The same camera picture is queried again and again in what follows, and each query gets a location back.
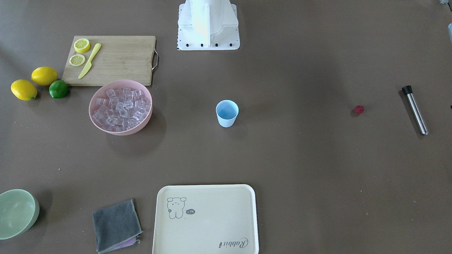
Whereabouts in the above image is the green lime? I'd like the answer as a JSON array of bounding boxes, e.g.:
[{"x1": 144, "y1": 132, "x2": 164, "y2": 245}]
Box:
[{"x1": 48, "y1": 80, "x2": 69, "y2": 99}]

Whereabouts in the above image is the pile of ice cubes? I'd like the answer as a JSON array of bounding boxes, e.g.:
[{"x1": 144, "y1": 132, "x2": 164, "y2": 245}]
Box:
[{"x1": 92, "y1": 87, "x2": 151, "y2": 132}]

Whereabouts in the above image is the yellow plastic knife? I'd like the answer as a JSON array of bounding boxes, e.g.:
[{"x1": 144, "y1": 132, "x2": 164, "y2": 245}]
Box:
[{"x1": 78, "y1": 43, "x2": 102, "y2": 79}]

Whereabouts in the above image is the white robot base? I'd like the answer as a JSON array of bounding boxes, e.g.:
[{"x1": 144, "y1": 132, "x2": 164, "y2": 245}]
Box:
[{"x1": 177, "y1": 0, "x2": 240, "y2": 50}]

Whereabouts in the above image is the pale green bowl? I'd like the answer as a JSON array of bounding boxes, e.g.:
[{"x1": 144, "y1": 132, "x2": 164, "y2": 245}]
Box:
[{"x1": 0, "y1": 189, "x2": 40, "y2": 240}]

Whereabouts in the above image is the steel muddler black tip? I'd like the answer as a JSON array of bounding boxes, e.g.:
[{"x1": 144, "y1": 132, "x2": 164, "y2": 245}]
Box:
[{"x1": 402, "y1": 85, "x2": 428, "y2": 135}]

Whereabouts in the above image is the pink bowl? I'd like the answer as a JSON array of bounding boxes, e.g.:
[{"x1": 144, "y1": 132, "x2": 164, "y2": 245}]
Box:
[{"x1": 89, "y1": 80, "x2": 153, "y2": 136}]

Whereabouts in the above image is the grey folded cloth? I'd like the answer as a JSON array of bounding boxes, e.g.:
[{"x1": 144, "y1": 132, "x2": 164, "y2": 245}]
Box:
[{"x1": 92, "y1": 199, "x2": 143, "y2": 254}]

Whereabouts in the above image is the wooden cutting board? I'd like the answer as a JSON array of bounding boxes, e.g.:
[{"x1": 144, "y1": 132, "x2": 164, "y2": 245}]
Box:
[{"x1": 61, "y1": 35, "x2": 158, "y2": 86}]

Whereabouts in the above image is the whole yellow lemon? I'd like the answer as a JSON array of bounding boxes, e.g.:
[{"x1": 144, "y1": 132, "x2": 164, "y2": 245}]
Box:
[
  {"x1": 10, "y1": 79, "x2": 38, "y2": 101},
  {"x1": 31, "y1": 66, "x2": 58, "y2": 86}
]

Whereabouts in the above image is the light blue plastic cup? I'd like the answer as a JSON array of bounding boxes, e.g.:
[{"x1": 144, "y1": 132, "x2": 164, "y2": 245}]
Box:
[{"x1": 216, "y1": 100, "x2": 239, "y2": 128}]

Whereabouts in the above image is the lemon slice near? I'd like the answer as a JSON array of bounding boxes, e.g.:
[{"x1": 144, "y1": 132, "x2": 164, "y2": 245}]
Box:
[{"x1": 68, "y1": 54, "x2": 86, "y2": 67}]

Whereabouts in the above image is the lemon slice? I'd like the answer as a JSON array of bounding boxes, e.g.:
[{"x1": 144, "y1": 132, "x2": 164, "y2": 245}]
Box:
[
  {"x1": 68, "y1": 54, "x2": 86, "y2": 67},
  {"x1": 73, "y1": 38, "x2": 91, "y2": 53}
]

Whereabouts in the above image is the red strawberry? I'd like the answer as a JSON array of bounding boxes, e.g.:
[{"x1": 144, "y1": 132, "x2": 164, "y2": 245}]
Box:
[{"x1": 354, "y1": 105, "x2": 364, "y2": 115}]

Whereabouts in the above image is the lemon slice far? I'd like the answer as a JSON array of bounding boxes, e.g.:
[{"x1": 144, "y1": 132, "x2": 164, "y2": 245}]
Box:
[{"x1": 73, "y1": 38, "x2": 91, "y2": 53}]

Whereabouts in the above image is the cream rabbit tray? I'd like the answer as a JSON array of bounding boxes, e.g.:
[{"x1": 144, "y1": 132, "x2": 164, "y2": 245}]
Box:
[{"x1": 152, "y1": 184, "x2": 260, "y2": 254}]

